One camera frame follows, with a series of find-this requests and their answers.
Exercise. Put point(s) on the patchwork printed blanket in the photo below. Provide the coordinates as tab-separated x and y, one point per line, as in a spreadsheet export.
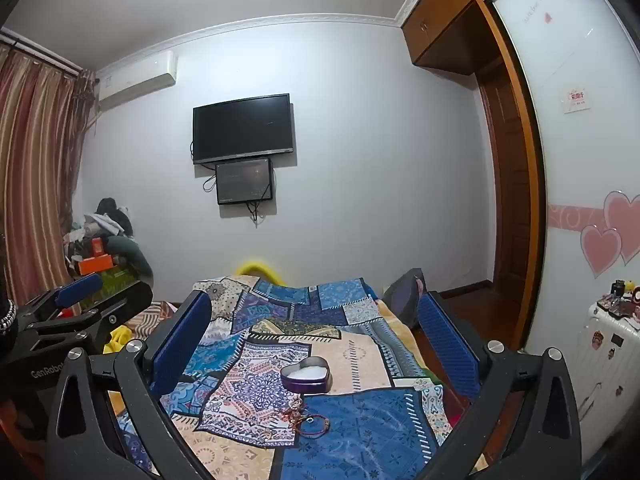
350	410

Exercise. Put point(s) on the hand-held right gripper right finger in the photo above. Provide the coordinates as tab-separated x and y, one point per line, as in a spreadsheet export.
448	347

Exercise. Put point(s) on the black wall television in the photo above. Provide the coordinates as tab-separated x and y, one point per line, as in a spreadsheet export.
242	127

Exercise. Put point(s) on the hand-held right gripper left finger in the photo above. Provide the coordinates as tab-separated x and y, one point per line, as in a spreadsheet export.
180	342

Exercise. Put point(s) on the small black wall monitor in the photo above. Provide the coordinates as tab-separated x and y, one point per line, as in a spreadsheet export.
244	181

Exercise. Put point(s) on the yellow cloth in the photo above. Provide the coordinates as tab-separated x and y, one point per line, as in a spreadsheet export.
116	342

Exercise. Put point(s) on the wooden overhead cabinet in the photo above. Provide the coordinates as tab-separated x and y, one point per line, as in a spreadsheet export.
440	15

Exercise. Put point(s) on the yellow tube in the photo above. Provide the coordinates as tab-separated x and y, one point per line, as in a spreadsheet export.
257	266

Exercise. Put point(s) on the white paper sticker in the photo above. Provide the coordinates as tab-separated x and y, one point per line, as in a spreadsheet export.
575	100

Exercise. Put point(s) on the striped curtain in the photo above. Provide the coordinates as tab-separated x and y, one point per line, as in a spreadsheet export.
35	170

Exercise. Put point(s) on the small clutter on suitcase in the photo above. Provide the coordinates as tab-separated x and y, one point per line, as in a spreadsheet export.
620	302

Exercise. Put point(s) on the silver wristband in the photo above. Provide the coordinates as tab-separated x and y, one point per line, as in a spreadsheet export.
7	316

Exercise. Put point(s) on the orange striped bed sheet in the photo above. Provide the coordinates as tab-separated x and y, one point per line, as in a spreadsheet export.
150	317

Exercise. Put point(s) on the white suitcase with stickers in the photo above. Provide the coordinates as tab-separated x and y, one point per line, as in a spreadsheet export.
605	360

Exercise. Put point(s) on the orange box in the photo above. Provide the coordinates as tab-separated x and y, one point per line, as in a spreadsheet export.
95	265

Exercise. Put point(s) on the white sliding door with hearts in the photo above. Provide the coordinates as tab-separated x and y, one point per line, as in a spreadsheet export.
580	170

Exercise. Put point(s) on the brown wooden door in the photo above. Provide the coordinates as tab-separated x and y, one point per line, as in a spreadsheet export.
507	195

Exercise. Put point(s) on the purple heart-shaped tin box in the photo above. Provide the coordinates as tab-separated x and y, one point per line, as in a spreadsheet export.
306	374

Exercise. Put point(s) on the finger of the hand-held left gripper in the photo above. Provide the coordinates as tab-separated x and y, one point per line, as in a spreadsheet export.
125	305
80	287

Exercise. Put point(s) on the dark grey pillow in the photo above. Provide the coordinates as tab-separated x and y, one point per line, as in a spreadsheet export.
402	300

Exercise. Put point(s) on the green box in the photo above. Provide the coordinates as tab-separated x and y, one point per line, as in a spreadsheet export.
120	277

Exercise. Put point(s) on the pile of clothes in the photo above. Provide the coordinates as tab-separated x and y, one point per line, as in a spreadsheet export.
112	225

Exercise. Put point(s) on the curtain rod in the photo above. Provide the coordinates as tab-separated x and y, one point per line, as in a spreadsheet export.
40	47

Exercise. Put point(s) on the white air conditioner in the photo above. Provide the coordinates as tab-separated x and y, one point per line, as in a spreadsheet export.
135	80

